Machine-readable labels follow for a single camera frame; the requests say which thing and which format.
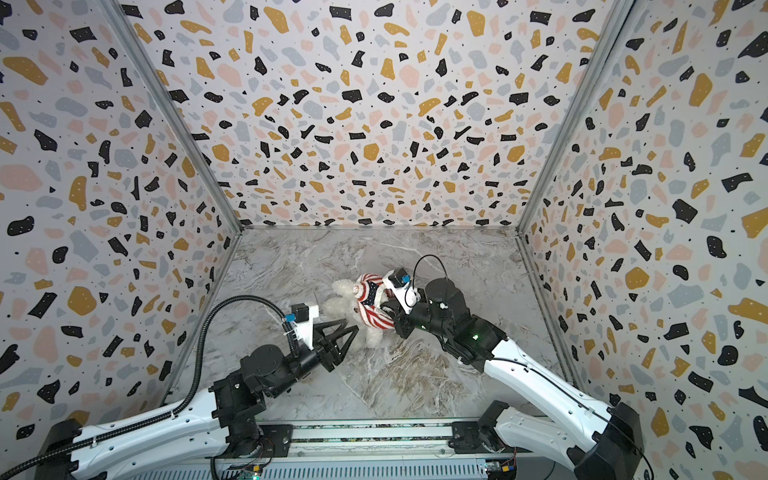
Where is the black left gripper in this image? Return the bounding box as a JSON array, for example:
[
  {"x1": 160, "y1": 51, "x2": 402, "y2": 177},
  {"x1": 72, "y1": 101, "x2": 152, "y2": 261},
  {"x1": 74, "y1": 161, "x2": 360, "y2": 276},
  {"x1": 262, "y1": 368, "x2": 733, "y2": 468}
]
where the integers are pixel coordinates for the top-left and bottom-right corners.
[{"x1": 273, "y1": 316, "x2": 360, "y2": 399}]

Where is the white plush teddy bear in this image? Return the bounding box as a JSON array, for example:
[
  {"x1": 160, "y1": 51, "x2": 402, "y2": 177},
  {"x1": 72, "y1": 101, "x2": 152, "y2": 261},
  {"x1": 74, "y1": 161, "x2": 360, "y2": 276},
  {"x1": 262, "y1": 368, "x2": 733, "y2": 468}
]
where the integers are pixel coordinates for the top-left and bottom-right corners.
[{"x1": 323, "y1": 276, "x2": 390, "y2": 349}]

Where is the red white striped knit sweater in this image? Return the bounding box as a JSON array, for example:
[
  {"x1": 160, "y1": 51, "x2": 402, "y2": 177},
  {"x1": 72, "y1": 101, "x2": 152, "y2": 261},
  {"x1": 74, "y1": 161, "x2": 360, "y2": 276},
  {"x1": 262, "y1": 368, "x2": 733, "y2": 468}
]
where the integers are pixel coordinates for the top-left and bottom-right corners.
[{"x1": 353, "y1": 273, "x2": 395, "y2": 330}]

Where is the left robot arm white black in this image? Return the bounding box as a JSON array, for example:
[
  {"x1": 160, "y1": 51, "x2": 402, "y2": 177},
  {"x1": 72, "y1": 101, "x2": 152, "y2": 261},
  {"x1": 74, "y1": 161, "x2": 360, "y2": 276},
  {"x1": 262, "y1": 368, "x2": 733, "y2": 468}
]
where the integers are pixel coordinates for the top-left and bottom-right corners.
[{"x1": 34, "y1": 320, "x2": 359, "y2": 479}]

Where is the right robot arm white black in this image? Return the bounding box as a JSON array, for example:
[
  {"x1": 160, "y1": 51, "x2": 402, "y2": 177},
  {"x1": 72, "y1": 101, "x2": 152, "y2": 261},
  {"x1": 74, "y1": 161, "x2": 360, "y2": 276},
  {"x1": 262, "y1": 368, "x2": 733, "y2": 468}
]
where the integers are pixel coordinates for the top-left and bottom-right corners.
[{"x1": 382, "y1": 269, "x2": 654, "y2": 479}]

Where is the white ribbed vent strip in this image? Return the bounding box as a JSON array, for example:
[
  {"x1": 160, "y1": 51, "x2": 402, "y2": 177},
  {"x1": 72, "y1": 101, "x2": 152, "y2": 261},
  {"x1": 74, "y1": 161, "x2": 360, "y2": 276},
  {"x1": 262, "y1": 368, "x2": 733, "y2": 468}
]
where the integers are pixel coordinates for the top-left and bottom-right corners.
[{"x1": 132, "y1": 459, "x2": 488, "y2": 480}]

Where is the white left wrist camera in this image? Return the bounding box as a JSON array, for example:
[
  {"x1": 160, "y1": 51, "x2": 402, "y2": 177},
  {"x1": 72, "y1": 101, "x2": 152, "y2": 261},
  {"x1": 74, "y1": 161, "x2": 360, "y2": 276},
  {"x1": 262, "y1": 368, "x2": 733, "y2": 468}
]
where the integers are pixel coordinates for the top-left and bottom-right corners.
[{"x1": 285, "y1": 303, "x2": 320, "y2": 350}]

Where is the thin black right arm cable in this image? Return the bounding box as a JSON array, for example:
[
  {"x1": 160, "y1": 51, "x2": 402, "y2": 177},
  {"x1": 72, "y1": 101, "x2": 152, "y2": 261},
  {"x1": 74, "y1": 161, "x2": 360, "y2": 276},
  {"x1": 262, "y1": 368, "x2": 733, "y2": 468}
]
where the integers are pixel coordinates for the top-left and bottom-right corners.
[{"x1": 411, "y1": 254, "x2": 448, "y2": 289}]

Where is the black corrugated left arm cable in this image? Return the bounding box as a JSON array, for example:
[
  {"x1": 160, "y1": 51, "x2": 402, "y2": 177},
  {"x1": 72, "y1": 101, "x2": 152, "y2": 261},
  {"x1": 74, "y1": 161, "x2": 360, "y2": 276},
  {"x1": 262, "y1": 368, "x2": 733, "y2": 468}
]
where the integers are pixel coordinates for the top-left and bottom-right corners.
[{"x1": 0, "y1": 294, "x2": 301, "y2": 480}]

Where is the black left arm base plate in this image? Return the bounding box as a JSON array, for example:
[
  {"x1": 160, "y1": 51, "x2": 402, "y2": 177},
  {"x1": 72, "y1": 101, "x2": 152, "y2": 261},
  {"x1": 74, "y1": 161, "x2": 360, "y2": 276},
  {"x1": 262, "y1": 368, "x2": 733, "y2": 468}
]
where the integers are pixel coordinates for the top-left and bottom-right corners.
[{"x1": 237, "y1": 423, "x2": 294, "y2": 460}]

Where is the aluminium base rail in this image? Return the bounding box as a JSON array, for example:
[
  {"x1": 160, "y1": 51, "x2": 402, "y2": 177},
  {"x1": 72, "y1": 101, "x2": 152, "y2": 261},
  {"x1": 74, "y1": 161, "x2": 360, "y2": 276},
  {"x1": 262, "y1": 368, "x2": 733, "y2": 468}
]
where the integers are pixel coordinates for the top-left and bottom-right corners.
[{"x1": 161, "y1": 415, "x2": 625, "y2": 469}]

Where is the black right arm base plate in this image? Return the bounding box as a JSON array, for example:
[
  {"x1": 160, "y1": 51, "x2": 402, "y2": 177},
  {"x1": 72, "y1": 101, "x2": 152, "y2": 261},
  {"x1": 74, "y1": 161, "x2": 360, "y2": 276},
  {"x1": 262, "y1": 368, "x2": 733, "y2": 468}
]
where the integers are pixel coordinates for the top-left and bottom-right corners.
[{"x1": 448, "y1": 420, "x2": 513, "y2": 454}]

